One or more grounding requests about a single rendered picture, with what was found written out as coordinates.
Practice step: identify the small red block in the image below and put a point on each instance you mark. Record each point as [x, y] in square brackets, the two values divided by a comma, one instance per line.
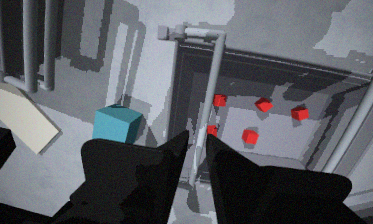
[211, 129]
[299, 113]
[263, 104]
[219, 100]
[249, 136]

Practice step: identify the small teal block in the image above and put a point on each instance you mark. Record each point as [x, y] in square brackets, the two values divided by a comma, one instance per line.
[116, 122]

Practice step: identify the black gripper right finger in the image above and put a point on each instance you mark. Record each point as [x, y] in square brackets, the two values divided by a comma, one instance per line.
[242, 190]

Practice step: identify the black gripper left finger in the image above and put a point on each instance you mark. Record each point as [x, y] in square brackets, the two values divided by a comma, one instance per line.
[159, 168]

